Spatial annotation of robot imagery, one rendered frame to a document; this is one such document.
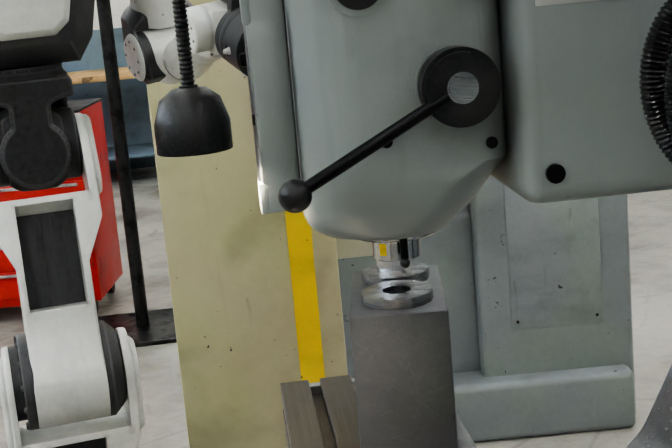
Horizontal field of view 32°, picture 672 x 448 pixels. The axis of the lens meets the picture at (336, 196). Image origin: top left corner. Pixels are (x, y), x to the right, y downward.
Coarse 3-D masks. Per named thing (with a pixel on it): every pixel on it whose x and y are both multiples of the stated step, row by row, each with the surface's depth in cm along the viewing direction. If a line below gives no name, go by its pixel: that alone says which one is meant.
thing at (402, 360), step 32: (352, 288) 155; (384, 288) 148; (416, 288) 147; (352, 320) 142; (384, 320) 142; (416, 320) 142; (448, 320) 142; (352, 352) 143; (384, 352) 143; (416, 352) 143; (448, 352) 142; (384, 384) 144; (416, 384) 143; (448, 384) 143; (384, 416) 144; (416, 416) 144; (448, 416) 144
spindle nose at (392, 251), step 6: (414, 240) 115; (378, 246) 115; (390, 246) 115; (396, 246) 115; (408, 246) 115; (414, 246) 115; (420, 246) 117; (378, 252) 116; (390, 252) 115; (396, 252) 115; (414, 252) 115; (420, 252) 116; (378, 258) 116; (384, 258) 115; (390, 258) 115; (396, 258) 115; (408, 258) 115; (414, 258) 116
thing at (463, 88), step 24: (456, 48) 101; (432, 72) 101; (456, 72) 101; (480, 72) 101; (432, 96) 101; (456, 96) 101; (480, 96) 102; (408, 120) 102; (456, 120) 102; (480, 120) 103; (384, 144) 102; (336, 168) 102; (288, 192) 101; (312, 192) 102
